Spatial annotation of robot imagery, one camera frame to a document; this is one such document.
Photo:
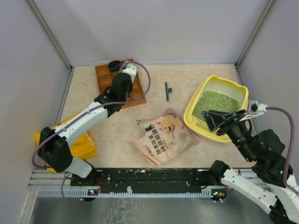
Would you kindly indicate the pink cat litter bag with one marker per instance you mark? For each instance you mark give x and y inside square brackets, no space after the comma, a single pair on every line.
[164,138]

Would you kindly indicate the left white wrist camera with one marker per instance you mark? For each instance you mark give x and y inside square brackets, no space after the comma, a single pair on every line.
[129,68]

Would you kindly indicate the green cat litter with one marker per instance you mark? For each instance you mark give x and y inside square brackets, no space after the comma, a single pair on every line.
[211,100]

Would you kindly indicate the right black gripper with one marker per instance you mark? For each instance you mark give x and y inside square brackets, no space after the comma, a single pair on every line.
[214,119]

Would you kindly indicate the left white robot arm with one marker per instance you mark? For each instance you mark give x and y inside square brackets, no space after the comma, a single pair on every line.
[54,146]

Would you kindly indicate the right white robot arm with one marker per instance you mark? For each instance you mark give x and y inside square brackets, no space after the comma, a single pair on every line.
[265,149]

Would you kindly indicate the yellow cloth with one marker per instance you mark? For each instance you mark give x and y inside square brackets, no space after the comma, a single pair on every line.
[84,147]

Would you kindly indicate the black rolled item top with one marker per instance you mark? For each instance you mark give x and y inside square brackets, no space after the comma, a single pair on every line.
[114,66]

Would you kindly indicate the yellow litter box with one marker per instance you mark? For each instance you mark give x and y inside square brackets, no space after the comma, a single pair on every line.
[219,85]

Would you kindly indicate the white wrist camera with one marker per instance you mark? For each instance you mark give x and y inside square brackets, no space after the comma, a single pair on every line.
[255,109]
[129,68]

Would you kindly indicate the wooden compartment tray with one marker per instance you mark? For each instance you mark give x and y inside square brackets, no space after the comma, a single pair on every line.
[104,79]

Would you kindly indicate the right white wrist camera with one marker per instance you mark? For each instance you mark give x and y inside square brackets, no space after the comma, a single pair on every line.
[255,109]

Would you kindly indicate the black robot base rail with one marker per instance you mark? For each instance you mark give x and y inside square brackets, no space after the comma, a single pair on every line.
[148,180]

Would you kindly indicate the black bag sealing clip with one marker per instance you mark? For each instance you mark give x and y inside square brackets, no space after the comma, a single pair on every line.
[168,91]

